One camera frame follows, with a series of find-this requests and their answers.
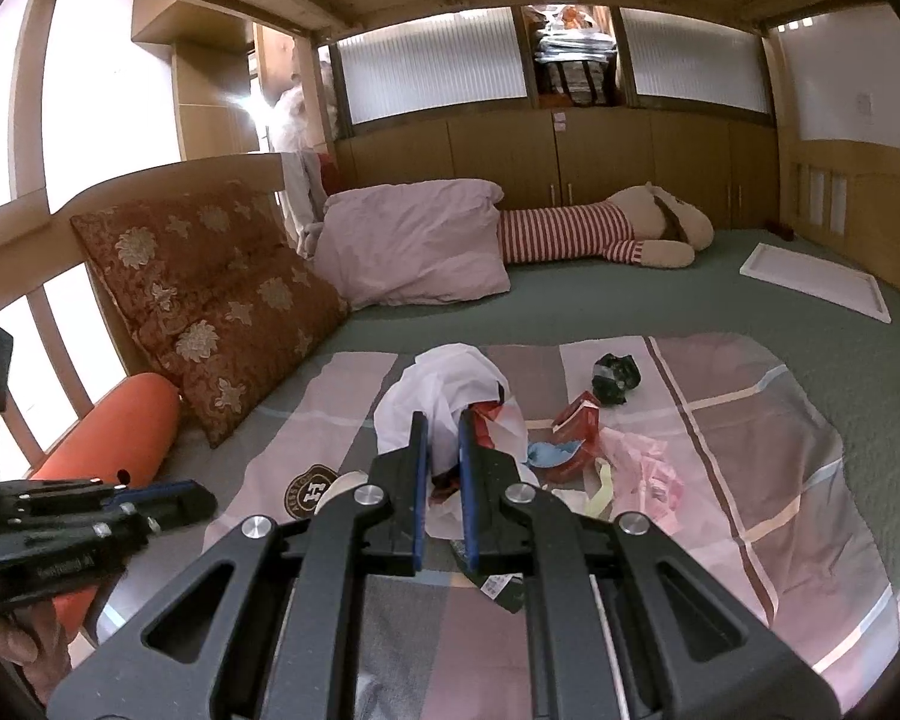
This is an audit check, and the wooden wardrobe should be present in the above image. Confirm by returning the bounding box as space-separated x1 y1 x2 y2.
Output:
130 0 262 166

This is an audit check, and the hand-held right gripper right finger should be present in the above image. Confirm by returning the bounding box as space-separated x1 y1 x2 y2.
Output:
456 406 845 720

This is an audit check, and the white plastic bag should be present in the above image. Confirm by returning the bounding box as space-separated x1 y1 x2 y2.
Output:
373 343 542 541

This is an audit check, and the plaid pink grey blanket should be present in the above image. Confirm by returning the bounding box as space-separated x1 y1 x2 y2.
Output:
94 333 895 720

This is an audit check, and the black crumpled wrapper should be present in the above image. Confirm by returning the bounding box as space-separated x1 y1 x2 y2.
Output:
589 352 641 407

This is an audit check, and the white fluffy garment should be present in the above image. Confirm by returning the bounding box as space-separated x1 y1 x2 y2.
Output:
272 81 310 156

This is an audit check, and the pink crumpled paper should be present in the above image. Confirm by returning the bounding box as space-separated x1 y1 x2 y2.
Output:
598 427 685 523

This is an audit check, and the brown floral cushion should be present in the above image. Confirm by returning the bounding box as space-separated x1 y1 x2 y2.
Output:
70 180 350 450

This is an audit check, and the wooden wall cabinet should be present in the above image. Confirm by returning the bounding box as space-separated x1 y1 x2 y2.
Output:
334 108 788 235

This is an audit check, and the black wrapper with white label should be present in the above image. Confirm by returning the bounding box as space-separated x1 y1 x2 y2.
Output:
456 540 527 614

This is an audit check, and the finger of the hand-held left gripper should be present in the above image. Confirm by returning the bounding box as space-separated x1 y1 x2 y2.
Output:
111 478 219 535

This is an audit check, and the wooden bed footboard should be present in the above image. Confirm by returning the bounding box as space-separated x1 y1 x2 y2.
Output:
784 137 900 316

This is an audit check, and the frosted ribbed glass panel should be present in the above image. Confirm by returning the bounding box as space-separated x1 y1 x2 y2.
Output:
619 7 770 118
336 7 530 125

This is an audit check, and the hanging grey cloth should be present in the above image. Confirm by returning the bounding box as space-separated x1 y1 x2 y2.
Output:
280 151 340 242

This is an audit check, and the stack of folded cloths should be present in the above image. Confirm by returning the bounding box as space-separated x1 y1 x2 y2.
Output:
531 4 618 65

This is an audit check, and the yellow paper strip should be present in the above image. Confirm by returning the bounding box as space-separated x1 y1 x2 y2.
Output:
586 460 617 520

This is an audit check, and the green bed sheet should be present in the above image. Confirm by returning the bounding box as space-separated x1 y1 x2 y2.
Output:
150 229 900 595

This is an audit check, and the person's left hand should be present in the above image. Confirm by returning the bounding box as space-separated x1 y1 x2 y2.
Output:
0 598 72 707

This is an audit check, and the blue cloth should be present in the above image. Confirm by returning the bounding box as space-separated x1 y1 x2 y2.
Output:
526 440 583 469

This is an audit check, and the pink pillow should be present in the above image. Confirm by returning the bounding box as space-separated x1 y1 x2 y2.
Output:
313 178 513 311

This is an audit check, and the striped plush toy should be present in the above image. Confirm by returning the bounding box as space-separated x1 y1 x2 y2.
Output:
497 181 716 272

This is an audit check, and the red cardboard box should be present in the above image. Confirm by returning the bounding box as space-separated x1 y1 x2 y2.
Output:
550 391 603 482

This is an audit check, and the orange bolster pillow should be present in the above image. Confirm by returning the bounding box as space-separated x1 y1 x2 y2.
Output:
28 372 183 635

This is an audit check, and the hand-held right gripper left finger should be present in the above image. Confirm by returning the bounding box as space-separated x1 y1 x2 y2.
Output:
45 411 430 720

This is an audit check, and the white flat tray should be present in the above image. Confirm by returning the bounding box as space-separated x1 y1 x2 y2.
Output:
739 242 893 326

